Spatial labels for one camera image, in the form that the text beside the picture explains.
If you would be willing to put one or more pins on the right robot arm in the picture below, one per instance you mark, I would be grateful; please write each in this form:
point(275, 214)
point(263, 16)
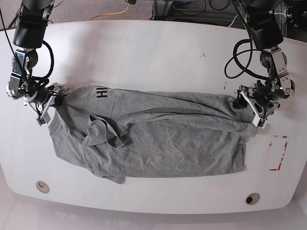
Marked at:
point(32, 19)

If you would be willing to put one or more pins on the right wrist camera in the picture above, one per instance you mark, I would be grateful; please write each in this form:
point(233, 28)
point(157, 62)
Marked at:
point(44, 119)

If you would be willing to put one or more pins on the red tape rectangle marking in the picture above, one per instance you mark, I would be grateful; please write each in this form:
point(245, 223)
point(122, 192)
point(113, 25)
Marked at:
point(276, 151)

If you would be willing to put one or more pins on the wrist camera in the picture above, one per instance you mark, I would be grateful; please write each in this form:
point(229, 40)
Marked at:
point(44, 119)
point(259, 122)

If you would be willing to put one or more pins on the table cable grommet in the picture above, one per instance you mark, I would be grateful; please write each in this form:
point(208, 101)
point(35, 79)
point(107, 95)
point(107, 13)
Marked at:
point(252, 199)
point(42, 187)

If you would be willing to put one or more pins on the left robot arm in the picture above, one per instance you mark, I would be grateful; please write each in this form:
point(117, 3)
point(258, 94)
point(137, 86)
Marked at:
point(264, 36)

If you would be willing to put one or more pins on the grey Hugging Face t-shirt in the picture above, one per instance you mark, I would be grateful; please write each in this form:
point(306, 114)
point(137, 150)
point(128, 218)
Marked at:
point(116, 134)

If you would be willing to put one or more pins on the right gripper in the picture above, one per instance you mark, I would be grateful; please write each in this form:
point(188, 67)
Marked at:
point(43, 99)

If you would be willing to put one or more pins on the right table cable grommet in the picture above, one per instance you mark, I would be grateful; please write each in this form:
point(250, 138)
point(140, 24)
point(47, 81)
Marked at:
point(252, 199)

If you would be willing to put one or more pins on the left table cable grommet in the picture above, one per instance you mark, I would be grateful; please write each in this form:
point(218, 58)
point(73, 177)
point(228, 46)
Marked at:
point(42, 187)

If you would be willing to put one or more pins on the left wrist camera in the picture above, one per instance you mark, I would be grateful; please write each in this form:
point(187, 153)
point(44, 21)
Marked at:
point(259, 122)

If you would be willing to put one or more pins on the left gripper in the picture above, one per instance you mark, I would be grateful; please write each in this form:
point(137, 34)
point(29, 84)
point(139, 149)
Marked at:
point(257, 98)

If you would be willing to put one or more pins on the aluminium frame rail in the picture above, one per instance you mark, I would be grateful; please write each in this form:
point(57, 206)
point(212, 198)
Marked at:
point(212, 12)

